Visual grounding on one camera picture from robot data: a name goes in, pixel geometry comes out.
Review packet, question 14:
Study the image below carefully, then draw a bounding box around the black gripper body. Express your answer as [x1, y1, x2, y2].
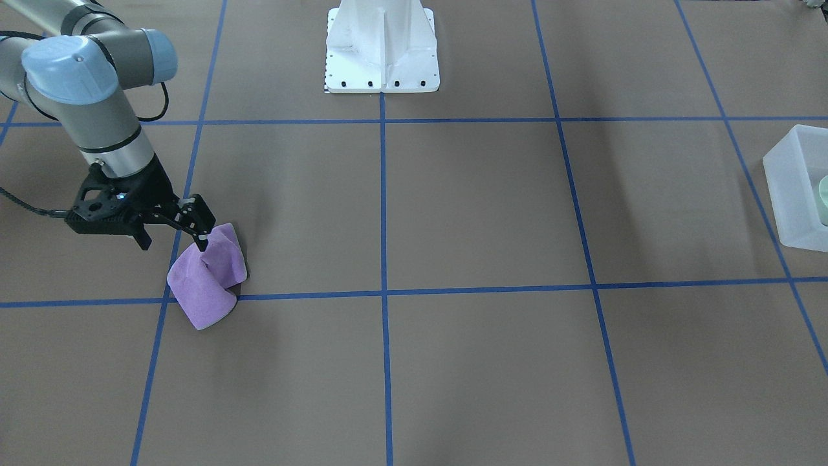
[97, 155, 180, 229]

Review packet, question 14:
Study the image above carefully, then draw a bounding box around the purple microfiber cloth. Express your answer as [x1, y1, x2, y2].
[168, 223, 248, 331]

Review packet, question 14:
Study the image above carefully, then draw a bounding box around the light green ceramic bowl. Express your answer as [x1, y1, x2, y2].
[816, 176, 828, 225]

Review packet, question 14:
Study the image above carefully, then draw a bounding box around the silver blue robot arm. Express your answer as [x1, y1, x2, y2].
[2, 1, 215, 251]

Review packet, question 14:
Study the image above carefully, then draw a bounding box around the clear plastic storage box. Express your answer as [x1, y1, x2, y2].
[763, 124, 827, 252]

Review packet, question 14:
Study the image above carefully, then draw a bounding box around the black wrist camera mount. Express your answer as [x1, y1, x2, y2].
[64, 173, 143, 236]

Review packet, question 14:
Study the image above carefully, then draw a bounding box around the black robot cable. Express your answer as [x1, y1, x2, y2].
[0, 186, 72, 217]

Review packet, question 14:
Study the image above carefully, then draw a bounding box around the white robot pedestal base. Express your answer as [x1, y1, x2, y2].
[323, 1, 441, 94]

